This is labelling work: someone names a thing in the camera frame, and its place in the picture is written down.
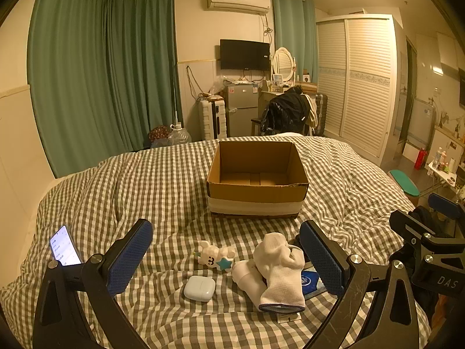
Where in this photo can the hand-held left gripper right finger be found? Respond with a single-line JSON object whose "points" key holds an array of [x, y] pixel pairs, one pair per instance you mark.
{"points": [[321, 258]]}

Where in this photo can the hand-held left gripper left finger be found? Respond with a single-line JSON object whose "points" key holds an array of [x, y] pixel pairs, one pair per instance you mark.
{"points": [[127, 258]]}

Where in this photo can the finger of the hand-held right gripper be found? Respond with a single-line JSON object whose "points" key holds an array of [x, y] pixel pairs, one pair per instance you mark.
{"points": [[405, 223], [445, 205]]}

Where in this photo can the cardboard box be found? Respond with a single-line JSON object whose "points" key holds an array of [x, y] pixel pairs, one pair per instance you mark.
{"points": [[254, 185]]}

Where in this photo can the small table with bottles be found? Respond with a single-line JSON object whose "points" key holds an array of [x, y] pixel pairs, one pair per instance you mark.
{"points": [[441, 167]]}

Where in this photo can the green padded board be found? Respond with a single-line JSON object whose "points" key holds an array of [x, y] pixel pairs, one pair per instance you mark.
{"points": [[403, 183]]}

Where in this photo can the smartphone with lit screen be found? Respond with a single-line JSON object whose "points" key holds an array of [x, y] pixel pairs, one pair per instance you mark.
{"points": [[65, 245]]}

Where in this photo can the white card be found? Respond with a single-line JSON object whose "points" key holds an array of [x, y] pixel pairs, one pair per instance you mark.
{"points": [[288, 316]]}

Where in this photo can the grey checked blanket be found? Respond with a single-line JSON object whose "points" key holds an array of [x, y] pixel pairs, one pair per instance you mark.
{"points": [[145, 189]]}

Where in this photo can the white earbuds case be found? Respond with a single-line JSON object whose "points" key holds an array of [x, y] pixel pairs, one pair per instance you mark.
{"points": [[198, 288]]}

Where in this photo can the patterned dark bag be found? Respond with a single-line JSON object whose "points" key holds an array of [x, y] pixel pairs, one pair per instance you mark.
{"points": [[159, 133]]}

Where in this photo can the clear water jug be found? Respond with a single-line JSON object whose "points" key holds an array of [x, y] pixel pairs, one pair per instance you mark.
{"points": [[180, 137]]}

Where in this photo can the dark suitcase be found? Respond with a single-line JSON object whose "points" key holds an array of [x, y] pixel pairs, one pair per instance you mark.
{"points": [[321, 114]]}

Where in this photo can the white louvred wardrobe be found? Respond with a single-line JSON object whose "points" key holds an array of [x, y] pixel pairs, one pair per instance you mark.
{"points": [[363, 87]]}

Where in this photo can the beige cloth bag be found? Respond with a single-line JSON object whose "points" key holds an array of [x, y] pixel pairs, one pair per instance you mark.
{"points": [[313, 111]]}

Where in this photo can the black jacket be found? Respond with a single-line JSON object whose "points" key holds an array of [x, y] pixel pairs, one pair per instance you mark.
{"points": [[287, 111]]}

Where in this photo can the white suitcase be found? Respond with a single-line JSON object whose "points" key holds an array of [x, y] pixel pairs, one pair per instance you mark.
{"points": [[211, 118]]}

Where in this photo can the silver small fridge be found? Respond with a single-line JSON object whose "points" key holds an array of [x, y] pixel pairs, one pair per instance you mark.
{"points": [[241, 111]]}

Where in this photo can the wooden vanity table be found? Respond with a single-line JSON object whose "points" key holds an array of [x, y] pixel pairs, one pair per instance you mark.
{"points": [[267, 98]]}

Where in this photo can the wide green curtain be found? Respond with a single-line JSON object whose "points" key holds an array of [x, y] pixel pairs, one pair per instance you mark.
{"points": [[101, 80]]}

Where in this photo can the clear plastic bag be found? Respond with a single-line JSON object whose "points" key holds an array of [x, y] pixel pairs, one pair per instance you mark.
{"points": [[219, 84]]}

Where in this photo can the round white vanity mirror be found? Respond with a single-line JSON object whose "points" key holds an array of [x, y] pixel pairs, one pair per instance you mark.
{"points": [[283, 63]]}

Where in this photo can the narrow green curtain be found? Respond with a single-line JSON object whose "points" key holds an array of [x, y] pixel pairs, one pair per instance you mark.
{"points": [[294, 36]]}

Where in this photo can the white air conditioner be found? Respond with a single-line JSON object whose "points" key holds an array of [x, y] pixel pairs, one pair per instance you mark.
{"points": [[238, 3]]}

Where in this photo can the black wall television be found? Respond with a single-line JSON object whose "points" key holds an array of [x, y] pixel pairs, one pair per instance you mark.
{"points": [[245, 54]]}

